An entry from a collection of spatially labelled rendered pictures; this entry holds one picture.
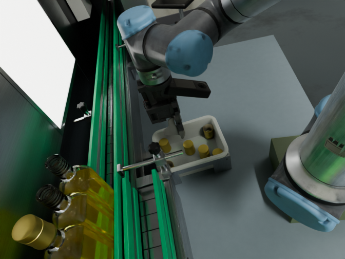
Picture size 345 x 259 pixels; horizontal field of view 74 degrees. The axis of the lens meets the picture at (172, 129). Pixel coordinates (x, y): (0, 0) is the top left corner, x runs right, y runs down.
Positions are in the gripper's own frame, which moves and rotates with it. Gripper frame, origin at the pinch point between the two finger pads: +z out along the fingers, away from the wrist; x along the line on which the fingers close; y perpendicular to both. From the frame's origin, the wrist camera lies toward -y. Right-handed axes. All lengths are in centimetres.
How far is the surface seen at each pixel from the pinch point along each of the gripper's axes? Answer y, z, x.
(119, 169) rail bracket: 17.1, -7.1, 13.7
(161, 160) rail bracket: 6.6, -6.8, 14.2
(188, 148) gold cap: 0.2, 8.5, 1.7
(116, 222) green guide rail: 18.0, -6.8, 26.4
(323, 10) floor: -177, 90, -187
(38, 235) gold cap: 20.7, -25.1, 33.3
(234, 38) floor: -77, 90, -186
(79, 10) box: 35, -15, -83
